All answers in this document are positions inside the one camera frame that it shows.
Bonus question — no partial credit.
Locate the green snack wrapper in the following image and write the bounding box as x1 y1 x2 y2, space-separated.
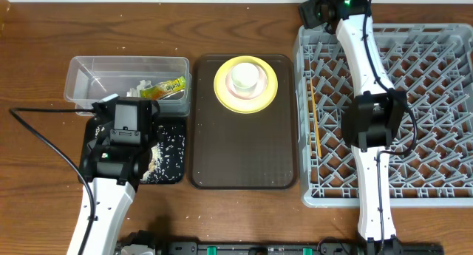
140 76 186 100

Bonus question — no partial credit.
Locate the white tissue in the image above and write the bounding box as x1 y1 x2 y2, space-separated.
126 80 152 98

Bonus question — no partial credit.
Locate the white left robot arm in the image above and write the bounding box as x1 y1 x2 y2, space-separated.
67 130 157 254

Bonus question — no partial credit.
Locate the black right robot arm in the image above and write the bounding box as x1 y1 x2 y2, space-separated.
299 0 408 254

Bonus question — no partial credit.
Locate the grey dishwasher rack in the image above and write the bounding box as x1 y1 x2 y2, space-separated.
293 24 472 208

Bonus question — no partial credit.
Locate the spilled rice pile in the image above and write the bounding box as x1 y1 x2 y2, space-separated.
94 123 186 185

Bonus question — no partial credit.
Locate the black plastic tray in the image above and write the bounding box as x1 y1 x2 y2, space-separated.
77 116 188 186

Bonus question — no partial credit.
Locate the clear plastic bin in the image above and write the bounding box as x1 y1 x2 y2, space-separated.
64 55 191 117

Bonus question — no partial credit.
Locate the pink bowl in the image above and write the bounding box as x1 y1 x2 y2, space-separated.
226 64 268 100

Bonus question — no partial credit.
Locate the cream cup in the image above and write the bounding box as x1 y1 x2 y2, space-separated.
231 63 259 93

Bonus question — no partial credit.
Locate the brown serving tray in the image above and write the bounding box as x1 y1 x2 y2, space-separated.
188 55 298 190

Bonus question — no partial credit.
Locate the yellow plate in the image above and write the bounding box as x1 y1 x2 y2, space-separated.
214 55 278 114

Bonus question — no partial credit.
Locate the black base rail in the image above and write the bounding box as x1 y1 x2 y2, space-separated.
112 240 444 255

